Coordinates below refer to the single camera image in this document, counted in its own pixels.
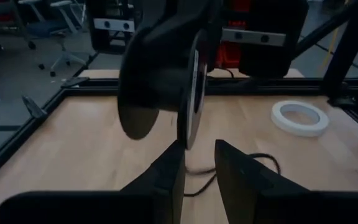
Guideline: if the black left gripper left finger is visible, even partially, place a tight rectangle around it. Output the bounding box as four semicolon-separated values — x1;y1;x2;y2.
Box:
0;139;187;224

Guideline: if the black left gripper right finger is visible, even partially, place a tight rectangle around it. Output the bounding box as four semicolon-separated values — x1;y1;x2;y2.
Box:
214;139;358;224

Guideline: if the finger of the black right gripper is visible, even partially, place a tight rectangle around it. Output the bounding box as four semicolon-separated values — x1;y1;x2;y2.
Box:
87;0;142;52
221;0;310;78

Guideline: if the black cable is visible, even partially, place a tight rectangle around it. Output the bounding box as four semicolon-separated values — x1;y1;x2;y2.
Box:
182;152;282;198

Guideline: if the black labelled cable spool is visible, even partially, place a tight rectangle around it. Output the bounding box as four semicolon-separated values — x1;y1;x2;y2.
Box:
117;27;210;151

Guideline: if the white base office chair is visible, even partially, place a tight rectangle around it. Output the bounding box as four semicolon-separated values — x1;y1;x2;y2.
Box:
17;0;88;78

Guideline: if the white tape roll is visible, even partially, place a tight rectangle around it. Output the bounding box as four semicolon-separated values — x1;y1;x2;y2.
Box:
270;100;330;138

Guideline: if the black aluminium table frame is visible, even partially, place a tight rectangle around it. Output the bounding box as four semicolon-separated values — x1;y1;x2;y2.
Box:
0;0;358;189

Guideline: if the black angled bracket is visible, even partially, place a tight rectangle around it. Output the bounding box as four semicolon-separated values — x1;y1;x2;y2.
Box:
21;94;48;119

